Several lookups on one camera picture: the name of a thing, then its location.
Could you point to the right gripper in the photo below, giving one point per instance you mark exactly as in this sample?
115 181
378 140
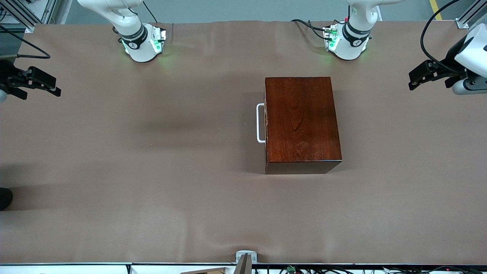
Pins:
7 71

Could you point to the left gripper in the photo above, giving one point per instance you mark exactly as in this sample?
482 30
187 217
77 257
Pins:
448 63

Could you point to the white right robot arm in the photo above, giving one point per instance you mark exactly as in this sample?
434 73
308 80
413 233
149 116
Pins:
139 49

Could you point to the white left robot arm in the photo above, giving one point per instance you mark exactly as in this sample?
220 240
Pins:
350 47

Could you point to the yellow floor tape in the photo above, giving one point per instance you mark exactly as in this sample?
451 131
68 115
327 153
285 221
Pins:
436 9

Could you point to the aluminium corner profile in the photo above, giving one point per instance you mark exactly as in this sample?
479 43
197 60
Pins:
470 15

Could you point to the black round object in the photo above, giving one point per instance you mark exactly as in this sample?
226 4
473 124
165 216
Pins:
4 198

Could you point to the dark wooden cabinet box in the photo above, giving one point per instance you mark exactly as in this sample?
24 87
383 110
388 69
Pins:
302 121

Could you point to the brown table cloth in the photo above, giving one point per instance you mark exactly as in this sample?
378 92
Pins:
152 171

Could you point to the brown cardboard piece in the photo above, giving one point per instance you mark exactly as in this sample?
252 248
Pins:
205 271

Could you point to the aluminium frame profiles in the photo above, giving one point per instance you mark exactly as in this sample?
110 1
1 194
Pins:
23 15

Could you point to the grey mount bracket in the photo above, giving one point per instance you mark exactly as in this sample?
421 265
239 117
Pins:
240 252

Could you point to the aluminium mount post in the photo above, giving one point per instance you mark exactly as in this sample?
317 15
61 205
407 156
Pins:
243 267

